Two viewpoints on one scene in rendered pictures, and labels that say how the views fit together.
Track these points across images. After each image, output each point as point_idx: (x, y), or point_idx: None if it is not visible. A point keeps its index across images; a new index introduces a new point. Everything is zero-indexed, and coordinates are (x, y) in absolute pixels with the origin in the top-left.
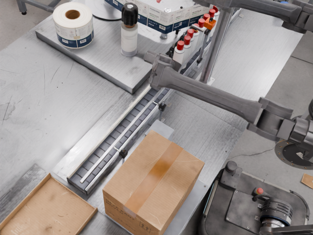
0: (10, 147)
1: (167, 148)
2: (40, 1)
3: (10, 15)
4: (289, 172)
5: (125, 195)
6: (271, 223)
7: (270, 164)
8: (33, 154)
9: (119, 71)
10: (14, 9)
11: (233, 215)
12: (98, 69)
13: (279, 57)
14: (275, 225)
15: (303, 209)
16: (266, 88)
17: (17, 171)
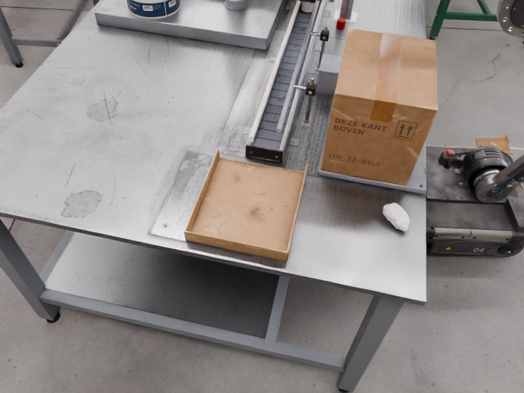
0: (140, 143)
1: (381, 38)
2: (36, 46)
3: (0, 72)
4: (458, 143)
5: (369, 90)
6: (488, 174)
7: (433, 141)
8: (178, 142)
9: (238, 26)
10: (2, 64)
11: (433, 191)
12: (208, 32)
13: None
14: (493, 175)
15: (506, 161)
16: (421, 7)
17: (168, 166)
